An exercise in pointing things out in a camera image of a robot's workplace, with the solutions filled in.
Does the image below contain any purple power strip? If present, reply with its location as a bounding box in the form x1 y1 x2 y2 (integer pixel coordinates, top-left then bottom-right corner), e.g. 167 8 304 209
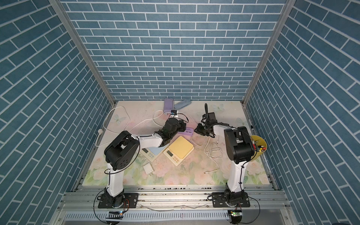
184 127 194 137

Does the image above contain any aluminium corner post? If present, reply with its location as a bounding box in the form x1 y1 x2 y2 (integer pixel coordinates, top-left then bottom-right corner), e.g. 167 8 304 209
49 0 116 107
242 0 296 106

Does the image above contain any aluminium corner post left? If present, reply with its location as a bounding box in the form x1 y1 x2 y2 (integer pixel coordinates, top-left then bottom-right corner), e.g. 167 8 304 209
49 0 116 107

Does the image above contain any white usb charging cable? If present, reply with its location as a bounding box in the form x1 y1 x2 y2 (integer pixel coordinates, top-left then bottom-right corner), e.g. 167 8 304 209
179 112 209 147

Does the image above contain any white charger adapter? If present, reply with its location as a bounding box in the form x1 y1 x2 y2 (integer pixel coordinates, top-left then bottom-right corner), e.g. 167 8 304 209
143 163 154 175

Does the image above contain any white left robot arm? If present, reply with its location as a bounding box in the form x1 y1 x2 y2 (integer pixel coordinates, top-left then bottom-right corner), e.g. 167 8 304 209
104 118 186 197

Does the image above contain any aluminium corner post right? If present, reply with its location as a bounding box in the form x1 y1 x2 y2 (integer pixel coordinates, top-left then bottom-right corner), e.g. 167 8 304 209
242 0 296 106

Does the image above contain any yellow top kitchen scale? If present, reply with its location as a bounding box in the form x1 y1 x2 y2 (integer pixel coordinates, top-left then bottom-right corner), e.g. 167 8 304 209
163 136 195 166

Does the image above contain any white power strip cord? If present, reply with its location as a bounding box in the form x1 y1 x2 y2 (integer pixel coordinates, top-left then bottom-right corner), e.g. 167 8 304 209
95 106 169 147

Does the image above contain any tangled white usb cable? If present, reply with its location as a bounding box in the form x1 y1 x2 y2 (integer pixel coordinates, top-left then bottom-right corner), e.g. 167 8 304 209
203 137 224 159

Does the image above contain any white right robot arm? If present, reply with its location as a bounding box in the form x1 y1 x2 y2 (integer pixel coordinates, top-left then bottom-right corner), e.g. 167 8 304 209
195 112 255 196

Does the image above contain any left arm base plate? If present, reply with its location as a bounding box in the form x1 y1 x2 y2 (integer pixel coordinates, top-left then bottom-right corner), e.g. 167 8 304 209
97 191 139 210

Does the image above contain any yellow cup with pens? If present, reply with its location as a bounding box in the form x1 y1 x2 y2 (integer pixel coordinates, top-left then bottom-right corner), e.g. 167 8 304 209
251 135 268 161

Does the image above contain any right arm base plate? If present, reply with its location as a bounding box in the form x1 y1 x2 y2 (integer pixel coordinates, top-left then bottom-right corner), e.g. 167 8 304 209
210 191 250 208

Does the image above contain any aluminium front rail frame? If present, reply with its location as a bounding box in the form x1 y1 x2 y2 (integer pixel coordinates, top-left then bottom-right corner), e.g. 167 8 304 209
50 185 297 225

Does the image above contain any blue top kitchen scale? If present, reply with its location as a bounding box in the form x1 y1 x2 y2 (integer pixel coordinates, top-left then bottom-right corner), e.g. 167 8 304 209
140 146 166 162

